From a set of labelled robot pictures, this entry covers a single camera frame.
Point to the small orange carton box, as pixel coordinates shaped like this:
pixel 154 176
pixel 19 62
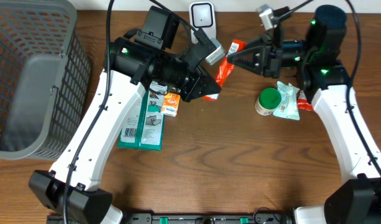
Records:
pixel 170 104

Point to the small red stick packet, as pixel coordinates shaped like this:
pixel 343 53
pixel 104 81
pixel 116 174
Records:
pixel 226 68

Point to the red snack bag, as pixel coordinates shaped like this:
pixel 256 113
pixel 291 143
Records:
pixel 302 102

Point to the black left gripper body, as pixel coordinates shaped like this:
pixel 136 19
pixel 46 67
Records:
pixel 193 81

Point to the green white packet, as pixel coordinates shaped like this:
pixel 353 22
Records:
pixel 144 126

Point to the pale green tissue pack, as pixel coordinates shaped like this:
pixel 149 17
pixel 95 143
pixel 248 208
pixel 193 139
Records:
pixel 288 107

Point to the white barcode scanner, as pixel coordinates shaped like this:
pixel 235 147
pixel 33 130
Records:
pixel 202 15

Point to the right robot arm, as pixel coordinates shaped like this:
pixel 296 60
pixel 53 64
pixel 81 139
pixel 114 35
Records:
pixel 328 87

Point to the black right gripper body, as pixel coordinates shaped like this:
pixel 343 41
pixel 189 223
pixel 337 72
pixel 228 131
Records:
pixel 277 59

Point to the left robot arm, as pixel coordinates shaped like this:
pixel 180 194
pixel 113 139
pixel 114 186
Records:
pixel 167 50

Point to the grey plastic mesh basket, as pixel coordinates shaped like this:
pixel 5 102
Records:
pixel 44 78

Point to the green lid seasoning jar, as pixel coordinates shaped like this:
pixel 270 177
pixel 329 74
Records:
pixel 268 101

